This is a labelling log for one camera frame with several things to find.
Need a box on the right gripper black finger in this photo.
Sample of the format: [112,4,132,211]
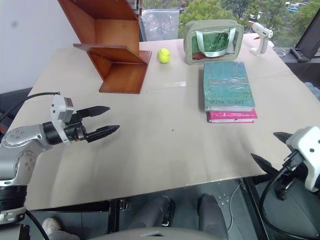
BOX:
[273,131,294,146]
[250,152,279,176]

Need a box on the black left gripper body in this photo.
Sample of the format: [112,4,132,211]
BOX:
[63,109,91,144]

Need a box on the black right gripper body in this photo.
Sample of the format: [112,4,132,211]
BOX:
[270,144,311,188]

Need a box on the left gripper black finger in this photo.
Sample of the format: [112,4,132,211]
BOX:
[85,124,121,142]
[79,105,111,119]

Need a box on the pink hardcover book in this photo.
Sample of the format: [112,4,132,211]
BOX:
[205,107,259,125]

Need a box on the wooden zigzag shelf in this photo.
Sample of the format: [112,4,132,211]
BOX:
[57,0,153,95]

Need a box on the teal hardcover book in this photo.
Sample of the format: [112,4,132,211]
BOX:
[202,60,256,113]

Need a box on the dark rounded shape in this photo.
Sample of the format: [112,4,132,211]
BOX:
[126,195,176,230]
[198,193,229,239]

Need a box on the clear plastic scrap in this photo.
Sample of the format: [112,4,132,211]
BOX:
[163,80,188,89]

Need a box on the yellow tennis ball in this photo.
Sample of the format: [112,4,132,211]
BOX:
[156,47,172,65]

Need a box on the grey shoe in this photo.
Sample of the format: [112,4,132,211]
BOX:
[41,217,64,236]

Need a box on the white glue gun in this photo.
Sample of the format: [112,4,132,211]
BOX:
[248,21,275,57]

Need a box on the black stand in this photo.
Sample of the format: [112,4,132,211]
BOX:
[289,9,320,64]

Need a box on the grey curved robot torso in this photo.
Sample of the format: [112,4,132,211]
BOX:
[86,225,227,240]

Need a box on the green transparent pouch bag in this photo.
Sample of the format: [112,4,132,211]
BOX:
[183,19,245,66]

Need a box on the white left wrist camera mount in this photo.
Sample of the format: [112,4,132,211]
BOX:
[50,94,75,145]

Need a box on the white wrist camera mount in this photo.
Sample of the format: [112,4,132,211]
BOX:
[285,126,320,193]
[50,94,75,145]

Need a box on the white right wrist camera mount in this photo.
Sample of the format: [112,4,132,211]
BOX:
[285,126,320,193]

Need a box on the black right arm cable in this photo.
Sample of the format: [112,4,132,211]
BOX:
[258,149,320,240]

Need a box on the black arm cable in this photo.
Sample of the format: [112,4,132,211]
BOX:
[258,149,320,240]
[0,91,62,121]

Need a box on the thin white cable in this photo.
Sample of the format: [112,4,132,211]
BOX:
[229,181,245,227]

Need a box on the black table frame leg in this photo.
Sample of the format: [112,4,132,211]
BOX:
[241,175,271,240]

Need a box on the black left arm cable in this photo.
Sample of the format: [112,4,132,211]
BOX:
[0,91,62,121]

